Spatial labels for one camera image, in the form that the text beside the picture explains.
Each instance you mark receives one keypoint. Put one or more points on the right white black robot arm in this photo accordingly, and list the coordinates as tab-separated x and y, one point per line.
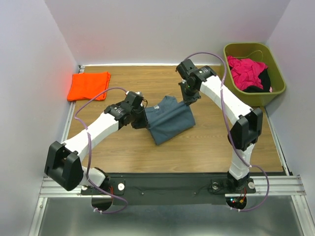
244	124

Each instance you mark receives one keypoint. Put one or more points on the olive green plastic bin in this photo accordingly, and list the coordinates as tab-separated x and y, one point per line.
260	53

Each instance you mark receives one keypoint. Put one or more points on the folded orange t-shirt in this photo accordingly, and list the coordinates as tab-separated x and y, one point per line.
86	86

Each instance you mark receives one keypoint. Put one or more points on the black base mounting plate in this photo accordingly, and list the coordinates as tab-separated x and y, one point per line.
176	188

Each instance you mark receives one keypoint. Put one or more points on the crumpled black t-shirt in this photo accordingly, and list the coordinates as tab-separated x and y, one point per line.
264	81

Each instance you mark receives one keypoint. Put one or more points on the blue-grey t-shirt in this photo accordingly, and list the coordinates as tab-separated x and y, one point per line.
168	119

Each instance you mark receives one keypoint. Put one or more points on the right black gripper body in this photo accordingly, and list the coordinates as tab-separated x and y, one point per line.
189	89

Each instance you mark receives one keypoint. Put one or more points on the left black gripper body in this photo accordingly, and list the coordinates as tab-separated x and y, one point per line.
139	120

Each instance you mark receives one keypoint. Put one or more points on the crumpled pink t-shirt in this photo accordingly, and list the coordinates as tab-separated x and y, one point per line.
246	72

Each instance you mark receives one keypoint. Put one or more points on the aluminium extrusion rail frame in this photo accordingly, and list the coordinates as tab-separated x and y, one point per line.
277	208

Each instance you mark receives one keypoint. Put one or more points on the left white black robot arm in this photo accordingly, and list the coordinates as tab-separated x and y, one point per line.
64	160

